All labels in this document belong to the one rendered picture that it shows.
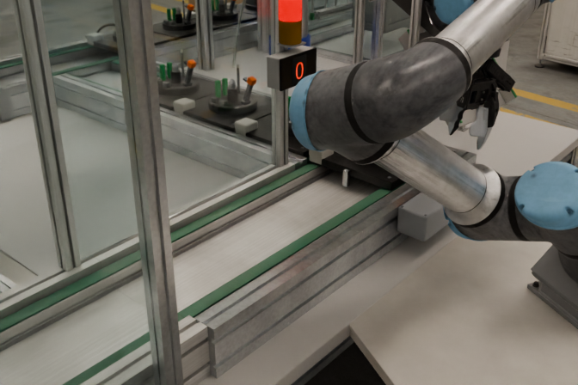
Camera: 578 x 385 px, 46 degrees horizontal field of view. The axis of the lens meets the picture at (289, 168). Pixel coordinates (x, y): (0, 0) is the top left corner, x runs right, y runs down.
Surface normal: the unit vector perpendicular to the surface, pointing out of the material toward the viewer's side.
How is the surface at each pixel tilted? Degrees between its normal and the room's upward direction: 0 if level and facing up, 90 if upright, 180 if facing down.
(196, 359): 90
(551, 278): 45
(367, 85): 56
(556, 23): 90
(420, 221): 90
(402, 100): 76
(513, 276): 0
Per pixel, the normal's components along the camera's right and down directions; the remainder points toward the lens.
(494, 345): 0.00, -0.90
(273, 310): 0.76, 0.28
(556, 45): -0.75, 0.29
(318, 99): -0.74, -0.17
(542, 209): -0.57, -0.53
